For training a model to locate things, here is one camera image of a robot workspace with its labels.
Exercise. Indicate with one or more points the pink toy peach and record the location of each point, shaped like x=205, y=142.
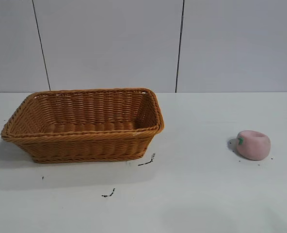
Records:
x=253, y=148

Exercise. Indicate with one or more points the brown woven wicker basket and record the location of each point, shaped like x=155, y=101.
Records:
x=85, y=143

